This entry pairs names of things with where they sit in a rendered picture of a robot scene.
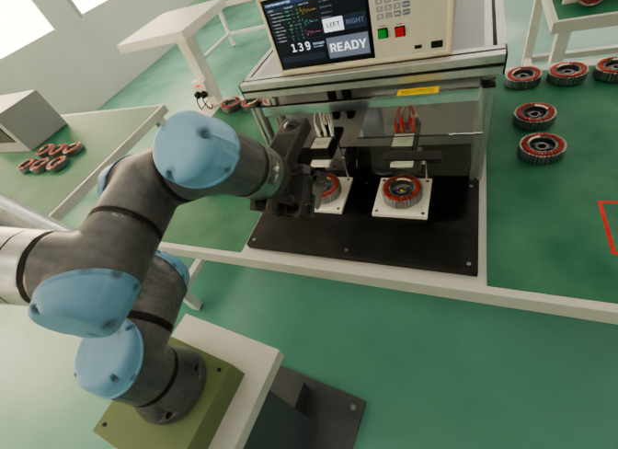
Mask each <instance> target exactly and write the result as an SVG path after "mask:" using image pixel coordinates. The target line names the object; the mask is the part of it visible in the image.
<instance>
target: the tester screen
mask: <svg viewBox="0 0 618 449"><path fill-rule="evenodd" d="M263 6H264V8H265V11H266V14H267V17H268V20H269V24H270V27H271V30H272V33H273V36H274V39H275V41H276V44H277V47H278V50H279V53H280V57H281V60H282V63H283V66H284V67H289V66H295V65H302V64H309V63H321V62H327V61H335V60H341V59H348V58H354V57H361V56H367V55H372V50H371V53H364V54H358V55H351V56H345V57H338V58H332V59H330V57H329V52H328V48H327V45H326V38H331V37H336V36H342V35H348V34H352V33H358V32H363V31H368V35H369V29H368V21H367V14H366V7H365V0H282V1H278V2H274V3H270V4H266V5H263ZM361 11H365V17H366V25H367V26H362V27H356V28H352V29H343V30H337V31H332V32H327V33H325V31H324V27H323V22H322V19H325V18H330V17H338V16H343V15H347V14H352V13H357V12H361ZM308 40H310V41H311V44H312V48H313V50H312V51H308V52H297V53H292V51H291V48H290V45H289V44H292V43H297V42H302V41H308ZM369 42H370V35H369ZM370 48H371V43H370ZM315 52H325V55H326V58H321V59H314V60H308V61H301V62H295V63H284V61H283V58H284V57H291V56H296V55H303V54H308V53H315Z"/></svg>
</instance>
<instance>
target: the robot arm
mask: <svg viewBox="0 0 618 449"><path fill-rule="evenodd" d="M310 131H311V125H310V123H309V121H308V119H307V118H297V119H287V120H284V121H283V122H282V124H281V126H280V128H279V129H278V131H277V133H276V135H275V137H274V139H273V140H272V142H271V144H270V146H269V147H267V146H266V145H264V144H262V143H260V142H258V141H256V140H254V139H252V138H250V137H248V136H247V135H245V134H243V133H241V132H239V131H237V130H235V129H233V128H232V127H231V126H230V125H228V124H227V123H225V122H224V121H221V120H219V119H216V118H214V117H210V116H207V115H204V114H202V113H200V112H197V111H195V110H189V109H185V110H181V111H177V112H175V113H173V114H171V115H170V116H169V117H167V118H166V123H165V124H164V125H163V126H160V127H159V128H158V130H157V132H156V134H155V137H154V143H153V146H151V147H149V148H147V149H144V150H142V151H140V152H138V153H136V154H131V155H126V156H124V157H122V158H120V159H118V160H117V161H115V162H114V163H113V164H112V165H110V166H108V167H106V168H105V169H103V170H102V172H101V173H100V174H99V176H98V178H97V196H98V200H97V202H96V204H95V205H94V207H93V208H92V210H91V211H90V213H89V214H88V216H87V217H86V219H85V220H84V222H83V223H82V224H81V225H80V227H79V228H78V230H77V229H75V228H73V227H71V226H69V225H67V224H64V223H62V222H60V221H58V220H56V219H54V218H52V217H50V216H49V215H47V214H45V213H42V212H39V211H37V210H35V209H33V208H31V207H29V206H27V205H26V204H24V203H22V202H20V201H17V200H15V199H13V198H11V197H9V196H7V195H5V194H4V193H1V192H0V305H25V306H27V307H28V310H27V312H28V316H29V318H30V319H31V320H32V321H33V322H35V323H36V324H38V325H40V326H42V327H44V328H46V329H49V330H52V331H55V332H58V333H62V334H65V335H74V336H76V337H79V338H82V339H81V341H80V343H79V345H78V347H77V349H76V352H75V355H74V363H73V371H74V376H75V379H76V382H77V384H79V386H80V387H82V388H83V389H84V390H85V391H87V392H89V393H92V394H93V395H94V396H96V397H99V398H103V399H111V400H114V401H117V402H120V403H123V404H126V405H129V406H133V407H134V409H135V410H136V411H137V413H138V414H139V415H140V417H141V418H142V419H144V420H146V421H147V422H150V423H153V424H156V425H169V424H172V423H175V422H177V421H179V420H181V419H183V418H184V417H185V416H186V415H188V414H189V413H190V412H191V411H192V409H193V408H194V407H195V406H196V404H197V403H198V401H199V399H200V397H201V394H202V392H203V389H204V387H205V383H206V367H205V363H204V361H203V359H202V358H201V356H200V355H199V354H198V353H197V352H195V351H194V350H192V349H191V348H189V347H185V346H169V345H167V344H168V342H169V339H170V337H171V333H172V331H173V328H174V326H175V323H176V320H177V316H178V313H179V310H180V307H181V305H182V302H183V299H184V297H185V296H186V294H187V291H188V285H189V277H190V276H189V269H188V268H187V266H186V265H185V264H184V263H183V262H182V261H181V260H180V259H179V258H177V257H176V256H174V255H172V254H170V253H168V252H165V251H162V252H161V251H159V249H158V247H159V245H160V243H161V241H162V239H163V237H164V234H165V232H166V230H167V227H168V225H169V223H170V221H171V218H172V216H173V214H174V212H175V210H176V208H177V207H178V206H179V205H181V204H184V203H188V202H191V201H196V200H197V199H199V198H203V197H206V196H209V195H212V194H215V193H223V194H228V195H233V196H236V197H241V198H246V199H249V200H250V209H249V210H252V211H258V212H263V213H270V214H276V216H279V217H280V216H287V217H299V218H305V216H307V217H312V218H314V215H315V208H316V210H318V209H319V208H320V204H321V199H322V194H323V190H324V189H325V188H326V173H324V172H321V171H319V170H315V168H314V167H311V166H308V165H304V164H296V161H297V159H298V157H299V154H300V153H301V151H302V149H303V145H304V143H305V141H306V139H307V137H308V135H309V132H310ZM305 204H307V205H305Z"/></svg>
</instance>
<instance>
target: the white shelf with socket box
mask: <svg viewBox="0 0 618 449"><path fill-rule="evenodd" d="M225 7H227V4H226V2H225V0H211V1H208V2H204V3H201V4H197V5H194V6H188V7H184V8H180V9H177V10H174V11H170V12H166V13H163V14H162V15H160V16H159V17H157V18H156V19H154V20H153V21H151V22H150V23H148V24H147V25H145V26H144V27H143V28H141V29H139V30H138V31H136V32H135V33H133V34H132V35H131V36H130V37H129V38H127V39H126V40H124V41H122V42H121V43H119V44H118V45H117V46H116V47H117V48H118V49H119V51H120V53H121V54H123V53H127V52H135V51H139V50H144V49H148V48H153V47H157V46H162V45H166V44H170V43H175V42H176V43H177V45H178V47H179V49H180V50H181V52H182V54H183V55H184V57H185V59H186V61H187V63H188V64H189V67H190V69H191V71H192V73H193V74H194V75H195V77H196V80H193V81H192V82H191V83H190V85H191V87H192V88H193V90H194V92H195V94H194V97H195V98H196V100H197V103H198V106H199V107H200V105H199V102H198V99H202V100H203V102H204V105H203V107H202V108H201V107H200V109H201V110H202V109H203V108H204V106H205V105H206V106H207V104H206V103H207V102H208V101H209V106H210V107H208V106H207V107H208V108H209V109H212V108H214V107H217V106H220V105H221V104H222V103H223V102H224V101H225V97H223V96H222V94H221V92H220V90H219V88H218V86H217V85H216V83H215V81H214V79H213V77H212V74H211V72H210V70H209V68H208V66H207V64H206V63H205V61H204V59H203V57H202V55H201V53H200V51H199V49H198V47H197V45H196V43H195V41H194V39H193V38H192V35H193V34H194V33H195V32H196V31H198V30H199V29H200V28H201V27H203V26H204V25H205V24H206V23H207V22H209V21H210V20H211V19H212V18H213V17H215V16H216V15H217V14H218V13H220V12H221V11H222V10H223V9H224V8H225ZM204 98H207V99H208V100H207V101H206V103H205V101H204Z"/></svg>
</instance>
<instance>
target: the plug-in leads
mask: <svg viewBox="0 0 618 449"><path fill-rule="evenodd" d="M318 114H319V118H320V121H321V126H322V129H323V132H324V137H327V131H330V135H331V136H334V138H335V139H336V137H335V131H334V125H333V122H332V119H331V116H330V115H329V113H328V112H327V114H328V116H329V117H330V123H329V120H328V117H327V115H326V118H327V120H326V118H325V114H326V113H324V112H323V113H322V112H321V113H318ZM323 115H324V116H323ZM327 121H328V123H327ZM314 124H315V115H314ZM315 130H316V133H317V135H318V137H322V135H321V133H320V132H319V130H318V127H317V126H316V125H315Z"/></svg>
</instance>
